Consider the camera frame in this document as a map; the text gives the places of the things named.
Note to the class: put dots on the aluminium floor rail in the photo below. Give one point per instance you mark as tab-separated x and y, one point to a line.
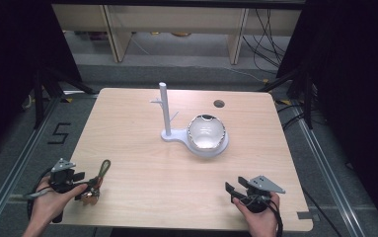
15	164
328	171

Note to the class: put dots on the white stand with pegs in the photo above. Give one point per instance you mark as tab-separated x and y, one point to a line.
165	108

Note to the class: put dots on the grey tape strip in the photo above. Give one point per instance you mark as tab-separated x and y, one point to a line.
306	216

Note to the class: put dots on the black metal stand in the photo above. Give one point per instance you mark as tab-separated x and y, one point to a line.
39	98
307	98

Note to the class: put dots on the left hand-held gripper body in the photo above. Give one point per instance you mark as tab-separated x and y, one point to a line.
63	179

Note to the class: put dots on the person's right hand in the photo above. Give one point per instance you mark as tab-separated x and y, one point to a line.
262	222

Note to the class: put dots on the white bowl with silver rim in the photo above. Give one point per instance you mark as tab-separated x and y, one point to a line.
206	133

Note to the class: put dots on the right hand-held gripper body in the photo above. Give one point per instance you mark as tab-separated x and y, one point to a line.
259	192

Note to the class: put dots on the person's left hand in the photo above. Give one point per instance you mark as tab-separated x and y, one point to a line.
48	205

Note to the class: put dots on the black curtain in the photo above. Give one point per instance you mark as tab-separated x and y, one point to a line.
357	82
12	65

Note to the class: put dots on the light wooden shelf unit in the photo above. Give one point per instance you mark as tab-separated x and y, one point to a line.
176	19

